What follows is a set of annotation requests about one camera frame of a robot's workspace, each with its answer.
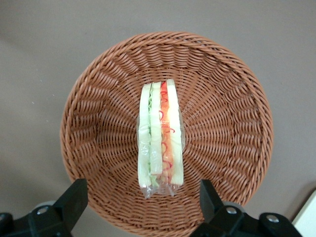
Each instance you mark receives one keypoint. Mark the large brown wicker basket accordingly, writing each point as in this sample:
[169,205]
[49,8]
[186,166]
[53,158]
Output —
[222,123]

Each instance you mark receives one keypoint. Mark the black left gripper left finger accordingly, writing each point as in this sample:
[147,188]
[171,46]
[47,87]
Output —
[66,209]

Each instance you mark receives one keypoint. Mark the cream plastic tray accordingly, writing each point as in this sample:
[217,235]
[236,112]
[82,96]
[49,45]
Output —
[307,217]

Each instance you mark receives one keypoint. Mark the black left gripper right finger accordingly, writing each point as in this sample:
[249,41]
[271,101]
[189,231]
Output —
[222,222]

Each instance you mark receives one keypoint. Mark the triangle sandwich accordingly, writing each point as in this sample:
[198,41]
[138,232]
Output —
[154,128]

